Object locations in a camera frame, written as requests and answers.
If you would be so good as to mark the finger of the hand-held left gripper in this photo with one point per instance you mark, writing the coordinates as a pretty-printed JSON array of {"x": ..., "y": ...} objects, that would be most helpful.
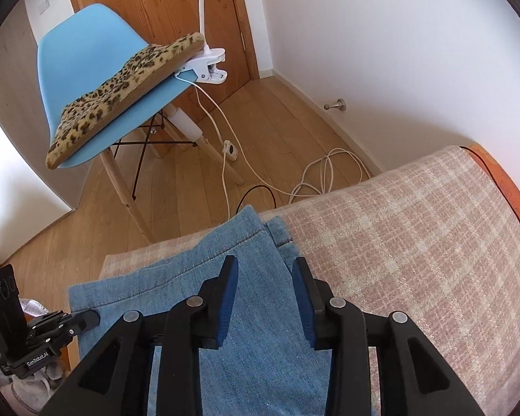
[{"x": 86, "y": 320}]

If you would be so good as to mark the white clamp lamp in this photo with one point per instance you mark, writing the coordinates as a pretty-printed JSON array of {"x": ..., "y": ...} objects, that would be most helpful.
[{"x": 206, "y": 63}]

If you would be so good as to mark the beige plaid blanket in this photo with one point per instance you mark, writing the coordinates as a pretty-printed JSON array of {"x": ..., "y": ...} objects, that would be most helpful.
[{"x": 416, "y": 234}]

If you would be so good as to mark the leopard print cushion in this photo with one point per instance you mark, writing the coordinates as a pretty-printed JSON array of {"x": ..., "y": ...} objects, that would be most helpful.
[{"x": 112, "y": 91}]

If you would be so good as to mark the metal door stopper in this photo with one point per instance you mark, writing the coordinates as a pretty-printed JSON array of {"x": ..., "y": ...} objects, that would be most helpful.
[{"x": 340, "y": 104}]

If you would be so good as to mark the light blue chair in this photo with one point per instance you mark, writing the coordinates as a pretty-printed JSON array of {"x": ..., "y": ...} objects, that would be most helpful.
[{"x": 82, "y": 52}]

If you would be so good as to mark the white wall switch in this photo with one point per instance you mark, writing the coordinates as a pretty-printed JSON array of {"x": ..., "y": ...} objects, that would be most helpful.
[{"x": 44, "y": 5}]

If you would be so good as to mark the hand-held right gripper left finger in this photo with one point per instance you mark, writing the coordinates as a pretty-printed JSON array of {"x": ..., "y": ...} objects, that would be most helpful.
[{"x": 225, "y": 303}]

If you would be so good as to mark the wooden door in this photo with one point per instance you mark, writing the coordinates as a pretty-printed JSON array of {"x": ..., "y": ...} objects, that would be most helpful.
[{"x": 164, "y": 8}]

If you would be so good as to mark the blue denim pants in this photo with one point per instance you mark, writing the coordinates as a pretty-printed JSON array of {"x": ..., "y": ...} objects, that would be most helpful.
[{"x": 260, "y": 268}]

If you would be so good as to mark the orange bed sheet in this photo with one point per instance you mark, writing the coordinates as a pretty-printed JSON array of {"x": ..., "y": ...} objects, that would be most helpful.
[{"x": 509, "y": 186}]

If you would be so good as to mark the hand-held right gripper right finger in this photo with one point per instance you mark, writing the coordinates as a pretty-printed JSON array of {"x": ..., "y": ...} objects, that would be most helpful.
[{"x": 305, "y": 307}]

